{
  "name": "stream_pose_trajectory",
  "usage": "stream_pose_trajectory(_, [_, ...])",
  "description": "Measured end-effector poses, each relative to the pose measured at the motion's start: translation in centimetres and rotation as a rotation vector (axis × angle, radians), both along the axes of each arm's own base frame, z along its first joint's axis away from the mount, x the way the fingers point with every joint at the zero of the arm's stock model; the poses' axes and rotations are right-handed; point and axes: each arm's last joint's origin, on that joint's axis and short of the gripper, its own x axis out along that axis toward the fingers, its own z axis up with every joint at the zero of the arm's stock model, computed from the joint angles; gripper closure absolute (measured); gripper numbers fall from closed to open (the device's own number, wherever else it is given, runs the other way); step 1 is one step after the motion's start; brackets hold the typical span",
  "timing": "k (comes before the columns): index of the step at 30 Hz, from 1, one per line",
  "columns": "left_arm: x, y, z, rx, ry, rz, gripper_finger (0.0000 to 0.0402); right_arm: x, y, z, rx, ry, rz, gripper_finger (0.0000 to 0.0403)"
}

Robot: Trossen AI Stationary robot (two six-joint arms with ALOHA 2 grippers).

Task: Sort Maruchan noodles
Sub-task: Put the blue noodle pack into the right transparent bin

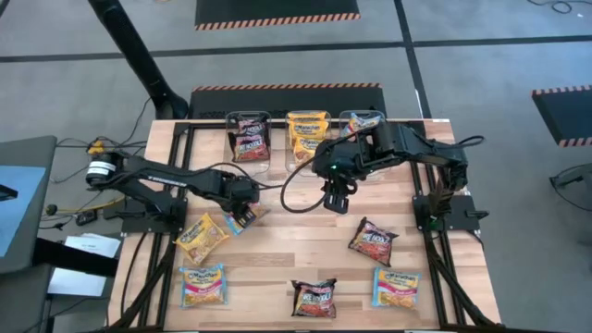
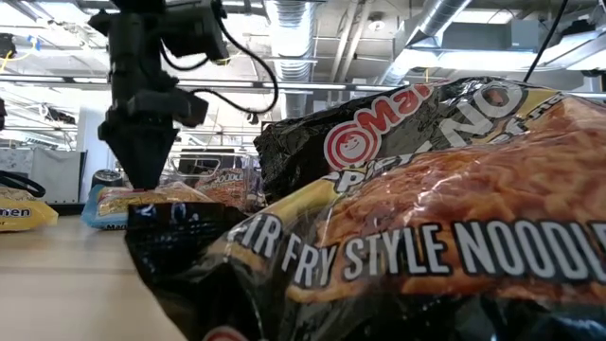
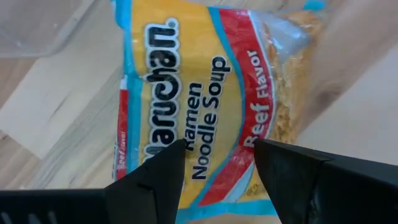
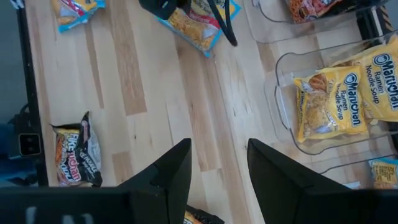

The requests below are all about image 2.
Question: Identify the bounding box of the black ceiling device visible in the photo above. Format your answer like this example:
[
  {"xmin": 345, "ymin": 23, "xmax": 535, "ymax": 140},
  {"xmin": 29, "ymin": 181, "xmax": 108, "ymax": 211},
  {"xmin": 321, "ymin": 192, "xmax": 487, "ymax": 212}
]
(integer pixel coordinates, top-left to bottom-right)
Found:
[{"xmin": 0, "ymin": 32, "xmax": 18, "ymax": 61}]

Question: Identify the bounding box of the blue Maruchan ramen pack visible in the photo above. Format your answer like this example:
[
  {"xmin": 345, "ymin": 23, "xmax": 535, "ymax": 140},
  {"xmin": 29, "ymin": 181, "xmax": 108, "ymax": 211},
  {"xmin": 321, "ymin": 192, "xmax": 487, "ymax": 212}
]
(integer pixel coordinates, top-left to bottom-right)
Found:
[{"xmin": 80, "ymin": 181, "xmax": 217, "ymax": 232}]

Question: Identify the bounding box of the silver slanted ventilation duct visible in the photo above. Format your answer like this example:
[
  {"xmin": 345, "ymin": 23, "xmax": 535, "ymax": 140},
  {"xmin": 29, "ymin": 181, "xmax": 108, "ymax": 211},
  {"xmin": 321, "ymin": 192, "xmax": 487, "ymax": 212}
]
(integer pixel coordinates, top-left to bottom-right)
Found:
[{"xmin": 378, "ymin": 0, "xmax": 474, "ymax": 86}]

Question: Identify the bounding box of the clear plastic bin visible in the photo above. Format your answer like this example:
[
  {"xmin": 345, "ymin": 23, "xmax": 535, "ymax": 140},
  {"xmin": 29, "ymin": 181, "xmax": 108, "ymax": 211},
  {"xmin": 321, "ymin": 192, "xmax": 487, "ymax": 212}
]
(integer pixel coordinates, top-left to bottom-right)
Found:
[{"xmin": 160, "ymin": 151, "xmax": 264, "ymax": 212}]

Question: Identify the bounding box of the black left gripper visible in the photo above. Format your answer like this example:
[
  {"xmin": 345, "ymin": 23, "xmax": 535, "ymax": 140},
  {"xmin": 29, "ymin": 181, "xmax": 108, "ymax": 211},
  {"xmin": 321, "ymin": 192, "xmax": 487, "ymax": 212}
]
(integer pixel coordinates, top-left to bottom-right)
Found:
[{"xmin": 87, "ymin": 0, "xmax": 209, "ymax": 190}]

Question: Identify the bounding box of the grey rectangular air unit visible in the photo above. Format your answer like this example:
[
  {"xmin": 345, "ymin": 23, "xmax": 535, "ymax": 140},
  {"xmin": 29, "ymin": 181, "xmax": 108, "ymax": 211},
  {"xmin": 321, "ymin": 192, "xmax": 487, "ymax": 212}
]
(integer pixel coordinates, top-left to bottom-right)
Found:
[{"xmin": 442, "ymin": 18, "xmax": 541, "ymax": 53}]

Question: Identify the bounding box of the black left wrist camera cable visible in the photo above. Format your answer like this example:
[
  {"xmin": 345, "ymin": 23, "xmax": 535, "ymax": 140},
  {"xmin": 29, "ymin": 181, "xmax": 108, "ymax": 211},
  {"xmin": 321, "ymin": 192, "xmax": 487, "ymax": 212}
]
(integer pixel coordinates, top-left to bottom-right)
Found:
[{"xmin": 158, "ymin": 0, "xmax": 280, "ymax": 115}]

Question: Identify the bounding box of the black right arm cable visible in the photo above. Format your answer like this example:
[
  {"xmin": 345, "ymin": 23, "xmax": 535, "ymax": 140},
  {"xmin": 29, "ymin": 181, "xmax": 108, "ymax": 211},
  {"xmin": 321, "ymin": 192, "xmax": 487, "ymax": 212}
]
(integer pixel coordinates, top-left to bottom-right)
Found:
[{"xmin": 523, "ymin": 0, "xmax": 569, "ymax": 84}]

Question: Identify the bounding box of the white column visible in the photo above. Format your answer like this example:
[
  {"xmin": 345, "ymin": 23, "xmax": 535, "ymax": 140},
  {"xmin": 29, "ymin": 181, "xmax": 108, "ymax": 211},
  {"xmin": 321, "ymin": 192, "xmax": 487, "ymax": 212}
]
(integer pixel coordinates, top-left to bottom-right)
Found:
[{"xmin": 76, "ymin": 106, "xmax": 119, "ymax": 203}]

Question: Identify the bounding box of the long ceiling light rail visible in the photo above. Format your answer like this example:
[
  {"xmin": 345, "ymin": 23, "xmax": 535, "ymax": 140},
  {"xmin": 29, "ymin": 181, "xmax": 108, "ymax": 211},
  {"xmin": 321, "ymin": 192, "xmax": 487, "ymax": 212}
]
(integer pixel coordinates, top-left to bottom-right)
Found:
[{"xmin": 0, "ymin": 74, "xmax": 427, "ymax": 94}]

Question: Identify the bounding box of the silver spiral ventilation duct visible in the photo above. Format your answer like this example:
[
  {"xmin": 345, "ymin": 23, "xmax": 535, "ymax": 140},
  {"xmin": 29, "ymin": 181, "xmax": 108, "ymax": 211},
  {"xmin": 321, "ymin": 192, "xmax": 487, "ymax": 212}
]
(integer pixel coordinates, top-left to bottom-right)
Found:
[{"xmin": 264, "ymin": 0, "xmax": 317, "ymax": 119}]

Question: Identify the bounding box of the black round bin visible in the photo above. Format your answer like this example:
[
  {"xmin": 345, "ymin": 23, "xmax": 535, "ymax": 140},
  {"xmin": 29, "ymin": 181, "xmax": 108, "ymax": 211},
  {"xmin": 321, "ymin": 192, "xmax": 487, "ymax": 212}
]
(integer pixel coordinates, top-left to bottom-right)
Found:
[{"xmin": 90, "ymin": 169, "xmax": 125, "ymax": 188}]

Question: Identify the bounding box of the grey partition panel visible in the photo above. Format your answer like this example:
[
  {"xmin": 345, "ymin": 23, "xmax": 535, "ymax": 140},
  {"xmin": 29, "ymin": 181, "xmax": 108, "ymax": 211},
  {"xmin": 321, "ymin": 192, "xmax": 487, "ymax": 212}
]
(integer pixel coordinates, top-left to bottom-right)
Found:
[{"xmin": 0, "ymin": 147, "xmax": 88, "ymax": 204}]

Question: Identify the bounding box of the black cable loop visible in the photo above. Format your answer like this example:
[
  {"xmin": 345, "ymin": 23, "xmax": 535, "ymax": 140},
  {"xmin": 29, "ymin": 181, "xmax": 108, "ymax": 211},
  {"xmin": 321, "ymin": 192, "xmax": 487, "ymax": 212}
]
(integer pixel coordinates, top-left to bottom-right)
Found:
[{"xmin": 0, "ymin": 169, "xmax": 47, "ymax": 199}]

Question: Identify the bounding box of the yellow Maruchan ramen pack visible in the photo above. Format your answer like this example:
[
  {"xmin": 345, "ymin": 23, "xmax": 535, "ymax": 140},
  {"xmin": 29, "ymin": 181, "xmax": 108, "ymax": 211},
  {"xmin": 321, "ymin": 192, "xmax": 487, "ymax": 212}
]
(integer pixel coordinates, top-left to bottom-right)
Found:
[{"xmin": 0, "ymin": 187, "xmax": 60, "ymax": 233}]

